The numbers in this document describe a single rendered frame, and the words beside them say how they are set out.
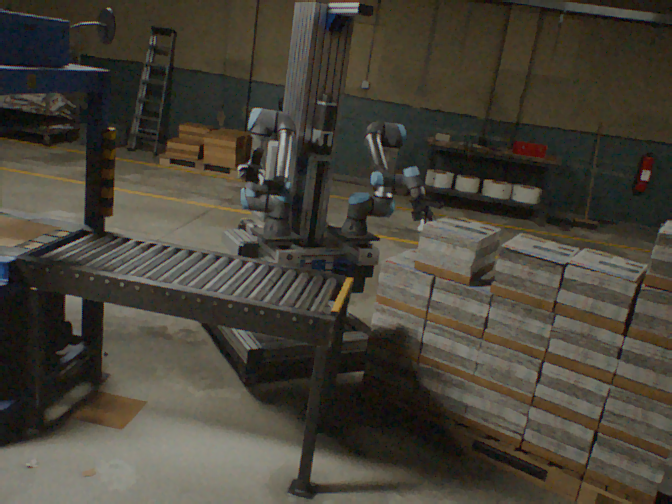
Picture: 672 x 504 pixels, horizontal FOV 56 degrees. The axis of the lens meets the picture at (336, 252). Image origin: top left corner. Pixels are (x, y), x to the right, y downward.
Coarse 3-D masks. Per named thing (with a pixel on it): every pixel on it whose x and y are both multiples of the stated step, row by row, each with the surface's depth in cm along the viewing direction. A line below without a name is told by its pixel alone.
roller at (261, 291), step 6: (276, 270) 287; (282, 270) 292; (270, 276) 278; (276, 276) 282; (264, 282) 270; (270, 282) 273; (258, 288) 262; (264, 288) 264; (270, 288) 271; (252, 294) 255; (258, 294) 256; (264, 294) 262; (258, 300) 253
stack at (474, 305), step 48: (384, 288) 318; (432, 288) 306; (480, 288) 294; (384, 336) 323; (432, 336) 308; (528, 336) 283; (576, 336) 272; (624, 336) 264; (432, 384) 314; (528, 384) 287; (576, 384) 275; (432, 432) 319; (480, 432) 304; (528, 432) 291; (576, 432) 279; (528, 480) 295; (576, 480) 282
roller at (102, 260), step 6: (132, 240) 299; (120, 246) 288; (126, 246) 290; (132, 246) 294; (108, 252) 279; (114, 252) 280; (120, 252) 284; (126, 252) 289; (102, 258) 270; (108, 258) 274; (114, 258) 278; (90, 264) 261; (96, 264) 264; (102, 264) 268
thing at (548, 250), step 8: (512, 240) 294; (520, 240) 297; (528, 240) 299; (536, 240) 301; (544, 240) 304; (512, 248) 279; (520, 248) 281; (528, 248) 284; (536, 248) 286; (544, 248) 288; (552, 248) 290; (560, 248) 293; (568, 248) 295; (576, 248) 298; (536, 256) 273; (544, 256) 274; (552, 256) 276; (560, 256) 278; (568, 256) 280
